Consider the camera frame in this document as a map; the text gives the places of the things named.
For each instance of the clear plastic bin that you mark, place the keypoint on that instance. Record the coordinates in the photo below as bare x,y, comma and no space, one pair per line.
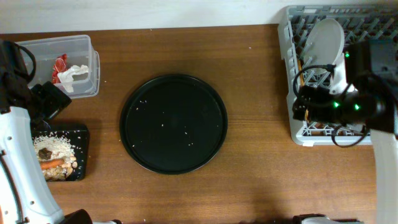
79,51

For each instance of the wooden chopstick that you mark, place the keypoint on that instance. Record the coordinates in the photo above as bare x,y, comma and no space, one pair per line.
302,84

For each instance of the red snack wrapper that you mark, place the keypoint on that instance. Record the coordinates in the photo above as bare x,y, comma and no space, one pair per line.
60,65

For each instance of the black rectangular tray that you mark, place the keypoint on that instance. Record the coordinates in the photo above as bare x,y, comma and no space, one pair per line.
79,136

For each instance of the white plate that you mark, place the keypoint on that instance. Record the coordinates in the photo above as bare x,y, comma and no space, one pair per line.
324,43

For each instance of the orange carrot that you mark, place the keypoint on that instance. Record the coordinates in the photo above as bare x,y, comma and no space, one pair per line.
44,165

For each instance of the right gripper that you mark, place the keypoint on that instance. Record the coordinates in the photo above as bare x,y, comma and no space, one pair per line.
320,98

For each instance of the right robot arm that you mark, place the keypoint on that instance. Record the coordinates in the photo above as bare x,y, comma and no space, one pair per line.
365,94

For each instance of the white tissue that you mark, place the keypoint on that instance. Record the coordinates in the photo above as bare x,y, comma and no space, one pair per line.
66,78

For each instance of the brown food scrap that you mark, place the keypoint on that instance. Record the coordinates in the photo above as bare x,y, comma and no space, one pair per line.
44,154

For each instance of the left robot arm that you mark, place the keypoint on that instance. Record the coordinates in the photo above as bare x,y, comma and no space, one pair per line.
25,196

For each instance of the round black tray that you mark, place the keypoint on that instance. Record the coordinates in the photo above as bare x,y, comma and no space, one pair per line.
173,124

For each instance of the grey dishwasher rack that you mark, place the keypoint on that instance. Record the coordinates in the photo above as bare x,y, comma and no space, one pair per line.
359,23

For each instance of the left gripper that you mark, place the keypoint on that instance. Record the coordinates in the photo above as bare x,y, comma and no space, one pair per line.
56,100

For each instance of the rice and peanut shells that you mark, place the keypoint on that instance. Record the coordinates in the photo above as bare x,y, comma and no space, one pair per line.
61,148

